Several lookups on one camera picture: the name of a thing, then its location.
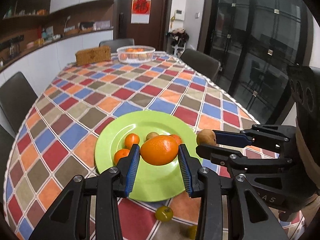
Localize large brown round fruit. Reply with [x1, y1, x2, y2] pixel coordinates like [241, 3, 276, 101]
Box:
[196, 129, 216, 146]

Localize small orange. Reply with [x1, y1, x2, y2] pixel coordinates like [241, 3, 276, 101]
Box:
[170, 134, 183, 145]

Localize large orange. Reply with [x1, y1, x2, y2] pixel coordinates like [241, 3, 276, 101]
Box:
[140, 135, 178, 166]

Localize orange oval kumquat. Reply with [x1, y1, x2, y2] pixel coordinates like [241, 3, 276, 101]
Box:
[113, 148, 130, 165]

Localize small brown round fruit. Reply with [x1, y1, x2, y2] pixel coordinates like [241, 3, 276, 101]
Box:
[146, 132, 159, 140]

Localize orange mandarin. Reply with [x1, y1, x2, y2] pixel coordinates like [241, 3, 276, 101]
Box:
[124, 133, 140, 150]

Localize green tomato lower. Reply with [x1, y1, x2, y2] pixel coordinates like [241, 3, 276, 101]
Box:
[183, 225, 197, 240]

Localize green tomato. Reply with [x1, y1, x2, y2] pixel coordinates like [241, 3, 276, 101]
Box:
[155, 206, 174, 222]
[183, 225, 197, 240]

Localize green tomato upper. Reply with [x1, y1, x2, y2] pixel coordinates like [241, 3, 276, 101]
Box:
[155, 206, 174, 222]

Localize colourful checkered tablecloth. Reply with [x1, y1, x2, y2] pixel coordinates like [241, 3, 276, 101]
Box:
[3, 53, 255, 239]

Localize green plate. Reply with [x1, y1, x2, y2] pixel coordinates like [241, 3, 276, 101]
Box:
[94, 111, 197, 202]

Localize dark chair right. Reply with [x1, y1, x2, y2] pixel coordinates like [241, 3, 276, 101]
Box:
[180, 49, 221, 81]

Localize dark chair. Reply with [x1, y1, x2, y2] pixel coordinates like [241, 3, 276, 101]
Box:
[0, 126, 14, 192]
[180, 49, 221, 81]
[0, 72, 38, 134]

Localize dark chair left near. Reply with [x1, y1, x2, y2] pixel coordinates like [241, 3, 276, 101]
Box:
[0, 126, 14, 192]

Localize black glass cabinet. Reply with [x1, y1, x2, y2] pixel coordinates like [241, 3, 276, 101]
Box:
[204, 0, 311, 124]

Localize dark chair left far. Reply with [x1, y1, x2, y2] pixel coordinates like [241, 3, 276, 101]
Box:
[0, 72, 38, 134]

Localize dark wooden door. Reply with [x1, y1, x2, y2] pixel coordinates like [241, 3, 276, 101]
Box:
[113, 0, 172, 50]

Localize dark chair far end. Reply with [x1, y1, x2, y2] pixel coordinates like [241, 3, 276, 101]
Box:
[99, 38, 135, 49]

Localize brown woven box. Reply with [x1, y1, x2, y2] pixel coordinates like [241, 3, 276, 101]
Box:
[75, 46, 111, 66]

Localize red white door poster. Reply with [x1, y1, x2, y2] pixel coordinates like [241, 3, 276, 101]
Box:
[131, 0, 151, 24]

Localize white wire fruit basket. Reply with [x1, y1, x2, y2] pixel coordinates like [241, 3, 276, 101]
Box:
[117, 46, 156, 64]

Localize white wall intercom panel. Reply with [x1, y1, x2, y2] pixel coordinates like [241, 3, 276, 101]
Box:
[174, 9, 184, 21]

